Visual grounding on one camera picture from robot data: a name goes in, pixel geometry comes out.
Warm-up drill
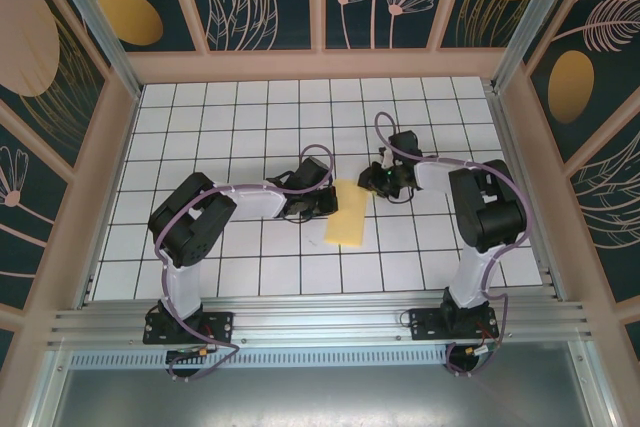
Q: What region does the grey metal sheet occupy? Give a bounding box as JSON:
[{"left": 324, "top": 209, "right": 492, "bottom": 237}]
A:
[{"left": 29, "top": 341, "right": 619, "bottom": 427}]

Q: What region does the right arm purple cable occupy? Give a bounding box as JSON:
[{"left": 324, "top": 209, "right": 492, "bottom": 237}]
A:
[{"left": 374, "top": 110, "right": 531, "bottom": 378}]

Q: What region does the aluminium side rail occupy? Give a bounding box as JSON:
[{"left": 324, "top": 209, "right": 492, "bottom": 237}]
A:
[{"left": 485, "top": 85, "right": 569, "bottom": 304}]

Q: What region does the aluminium mounting rail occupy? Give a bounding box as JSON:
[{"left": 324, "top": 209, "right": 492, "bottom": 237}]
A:
[{"left": 47, "top": 296, "right": 599, "bottom": 348}]

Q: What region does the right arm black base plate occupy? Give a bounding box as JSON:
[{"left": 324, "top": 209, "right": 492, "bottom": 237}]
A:
[{"left": 408, "top": 307, "right": 501, "bottom": 343}]

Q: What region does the slotted grey cable duct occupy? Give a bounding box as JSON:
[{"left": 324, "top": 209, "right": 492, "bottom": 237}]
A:
[{"left": 69, "top": 346, "right": 454, "bottom": 369}]

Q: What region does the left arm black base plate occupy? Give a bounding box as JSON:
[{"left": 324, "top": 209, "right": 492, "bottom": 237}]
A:
[{"left": 142, "top": 310, "right": 236, "bottom": 346}]

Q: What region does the aluminium frame post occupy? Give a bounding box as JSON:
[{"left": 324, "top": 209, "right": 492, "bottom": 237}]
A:
[
  {"left": 39, "top": 0, "right": 144, "bottom": 100},
  {"left": 491, "top": 0, "right": 585, "bottom": 95}
]

